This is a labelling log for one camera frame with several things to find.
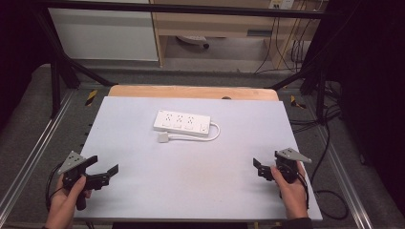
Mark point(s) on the black metal frame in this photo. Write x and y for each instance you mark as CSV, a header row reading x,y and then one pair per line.
x,y
178,8

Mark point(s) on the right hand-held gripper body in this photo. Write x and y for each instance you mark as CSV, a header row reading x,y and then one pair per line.
x,y
288,167

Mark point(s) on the black curtain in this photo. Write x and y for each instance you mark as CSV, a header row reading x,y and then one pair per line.
x,y
16,47
375,79

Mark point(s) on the aluminium floor rail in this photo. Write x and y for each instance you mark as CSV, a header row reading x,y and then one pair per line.
x,y
35,149
349,191

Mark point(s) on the person's left hand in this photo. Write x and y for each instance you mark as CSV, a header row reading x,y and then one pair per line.
x,y
62,206

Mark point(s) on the white power strip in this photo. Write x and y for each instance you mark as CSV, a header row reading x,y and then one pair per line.
x,y
181,122

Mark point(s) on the yellow black tape marker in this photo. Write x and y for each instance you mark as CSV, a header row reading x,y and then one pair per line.
x,y
91,97
296,102

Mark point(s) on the person's right hand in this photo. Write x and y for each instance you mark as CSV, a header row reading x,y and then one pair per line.
x,y
294,198

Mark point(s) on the white wall socket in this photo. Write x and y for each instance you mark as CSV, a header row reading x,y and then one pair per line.
x,y
281,4

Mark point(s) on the white chair base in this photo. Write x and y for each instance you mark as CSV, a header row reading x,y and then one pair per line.
x,y
192,39

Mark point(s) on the white plug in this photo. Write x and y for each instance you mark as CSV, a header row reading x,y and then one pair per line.
x,y
163,137

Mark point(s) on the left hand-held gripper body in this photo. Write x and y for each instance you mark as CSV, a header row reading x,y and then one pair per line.
x,y
72,162

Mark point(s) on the wooden table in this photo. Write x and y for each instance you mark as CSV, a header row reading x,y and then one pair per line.
x,y
191,92

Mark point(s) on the white cabinet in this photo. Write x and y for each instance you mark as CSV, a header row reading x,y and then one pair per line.
x,y
102,35

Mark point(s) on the wooden desk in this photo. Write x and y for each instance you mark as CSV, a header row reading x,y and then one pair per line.
x,y
216,22

